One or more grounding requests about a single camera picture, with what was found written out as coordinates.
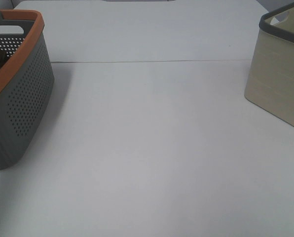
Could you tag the grey perforated basket orange rim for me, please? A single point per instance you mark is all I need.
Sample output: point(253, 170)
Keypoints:
point(26, 83)

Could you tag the beige basket grey rim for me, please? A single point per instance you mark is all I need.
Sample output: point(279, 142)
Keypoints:
point(270, 83)

